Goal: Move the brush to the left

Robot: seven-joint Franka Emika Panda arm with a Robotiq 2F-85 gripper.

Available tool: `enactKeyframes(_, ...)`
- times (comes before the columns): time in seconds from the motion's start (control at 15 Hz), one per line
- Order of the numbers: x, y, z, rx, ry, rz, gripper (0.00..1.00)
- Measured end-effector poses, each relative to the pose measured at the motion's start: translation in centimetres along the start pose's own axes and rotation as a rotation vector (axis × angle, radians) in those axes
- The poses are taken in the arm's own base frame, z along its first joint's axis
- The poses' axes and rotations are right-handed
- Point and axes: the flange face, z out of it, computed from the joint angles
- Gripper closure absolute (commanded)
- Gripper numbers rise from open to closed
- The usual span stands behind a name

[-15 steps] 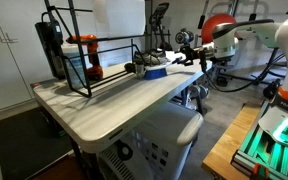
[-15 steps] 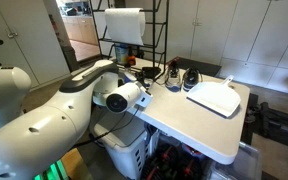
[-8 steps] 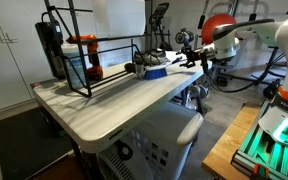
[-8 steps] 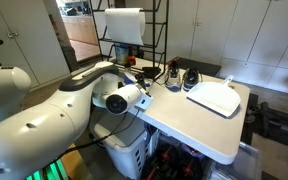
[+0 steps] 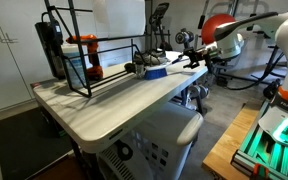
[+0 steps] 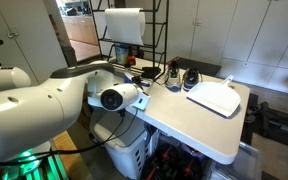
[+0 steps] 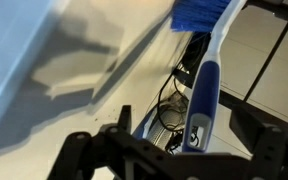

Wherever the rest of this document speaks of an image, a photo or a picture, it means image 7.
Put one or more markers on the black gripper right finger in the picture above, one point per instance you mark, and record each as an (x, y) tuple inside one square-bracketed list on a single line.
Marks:
[(247, 128)]

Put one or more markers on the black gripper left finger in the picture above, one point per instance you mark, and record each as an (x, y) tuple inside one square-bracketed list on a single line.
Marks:
[(77, 153)]

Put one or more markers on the blue white bristle brush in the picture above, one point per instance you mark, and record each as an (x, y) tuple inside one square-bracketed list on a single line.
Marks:
[(204, 93)]

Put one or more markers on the black bag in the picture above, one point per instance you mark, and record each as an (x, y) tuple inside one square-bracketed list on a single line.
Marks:
[(194, 50)]

